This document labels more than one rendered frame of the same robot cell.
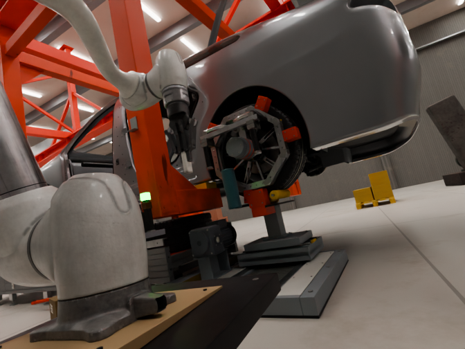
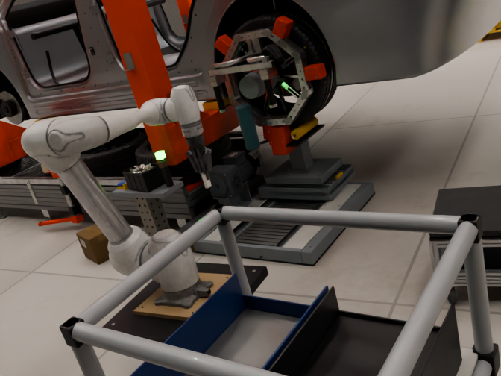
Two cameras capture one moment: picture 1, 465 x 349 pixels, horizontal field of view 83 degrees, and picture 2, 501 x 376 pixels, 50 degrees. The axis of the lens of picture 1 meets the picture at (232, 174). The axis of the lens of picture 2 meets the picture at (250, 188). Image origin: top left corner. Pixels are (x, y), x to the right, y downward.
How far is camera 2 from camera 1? 1.65 m
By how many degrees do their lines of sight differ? 31
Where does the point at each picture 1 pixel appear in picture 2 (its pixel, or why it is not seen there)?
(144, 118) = (141, 57)
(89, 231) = (174, 268)
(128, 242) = (190, 268)
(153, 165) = not seen: hidden behind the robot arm
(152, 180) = (161, 127)
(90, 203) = not seen: hidden behind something
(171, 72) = (186, 114)
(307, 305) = (306, 257)
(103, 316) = (186, 298)
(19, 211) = (130, 251)
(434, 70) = not seen: outside the picture
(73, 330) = (176, 304)
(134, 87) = (156, 121)
